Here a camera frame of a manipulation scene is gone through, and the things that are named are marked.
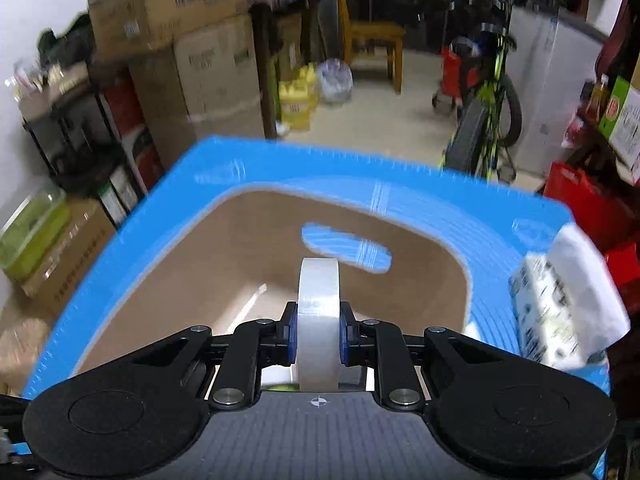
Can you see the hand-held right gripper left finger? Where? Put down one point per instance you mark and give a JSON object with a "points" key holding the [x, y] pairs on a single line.
{"points": [[291, 334]]}

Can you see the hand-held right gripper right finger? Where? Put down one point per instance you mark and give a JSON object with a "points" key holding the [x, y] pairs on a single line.
{"points": [[344, 335]]}

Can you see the clear tape roll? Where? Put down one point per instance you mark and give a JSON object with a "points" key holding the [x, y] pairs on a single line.
{"points": [[319, 320]]}

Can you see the low cardboard box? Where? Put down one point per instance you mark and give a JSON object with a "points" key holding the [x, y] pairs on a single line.
{"points": [[70, 260]]}

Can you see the green lidded container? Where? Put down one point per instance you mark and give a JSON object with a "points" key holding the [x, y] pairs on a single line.
{"points": [[30, 240]]}

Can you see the blue silicone mat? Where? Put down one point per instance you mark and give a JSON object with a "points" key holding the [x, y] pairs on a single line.
{"points": [[165, 170]]}

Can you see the tissue box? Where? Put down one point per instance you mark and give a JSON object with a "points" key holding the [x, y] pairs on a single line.
{"points": [[555, 310]]}

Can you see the yellow jugs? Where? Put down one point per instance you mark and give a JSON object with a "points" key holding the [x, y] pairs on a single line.
{"points": [[297, 97]]}

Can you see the translucent plastic bag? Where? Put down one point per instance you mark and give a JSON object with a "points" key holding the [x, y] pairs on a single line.
{"points": [[335, 82]]}

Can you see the large closed cardboard box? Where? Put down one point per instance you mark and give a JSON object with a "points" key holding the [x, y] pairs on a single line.
{"points": [[220, 75]]}

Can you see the green and black bicycle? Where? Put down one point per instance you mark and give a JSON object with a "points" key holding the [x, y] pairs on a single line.
{"points": [[487, 105]]}

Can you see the red shopping bag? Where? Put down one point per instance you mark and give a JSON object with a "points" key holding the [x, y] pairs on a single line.
{"points": [[585, 200]]}

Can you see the red cart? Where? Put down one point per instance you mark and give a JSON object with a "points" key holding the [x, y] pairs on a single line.
{"points": [[457, 77]]}

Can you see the black metal rack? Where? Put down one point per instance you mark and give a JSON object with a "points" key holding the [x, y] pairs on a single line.
{"points": [[85, 140]]}

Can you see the wooden chair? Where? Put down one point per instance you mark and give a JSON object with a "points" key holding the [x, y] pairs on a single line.
{"points": [[372, 35]]}

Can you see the dark wooden side table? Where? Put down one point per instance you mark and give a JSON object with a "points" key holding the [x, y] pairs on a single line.
{"points": [[290, 15]]}

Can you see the white chest freezer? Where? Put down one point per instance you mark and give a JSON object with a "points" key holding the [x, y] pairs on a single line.
{"points": [[555, 90]]}

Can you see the yellow oil bottle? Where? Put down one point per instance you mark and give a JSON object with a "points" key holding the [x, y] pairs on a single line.
{"points": [[595, 102]]}

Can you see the open cardboard box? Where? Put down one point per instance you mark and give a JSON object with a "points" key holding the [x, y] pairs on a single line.
{"points": [[160, 10]]}

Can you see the green and white carton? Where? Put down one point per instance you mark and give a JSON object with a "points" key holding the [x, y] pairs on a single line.
{"points": [[622, 120]]}

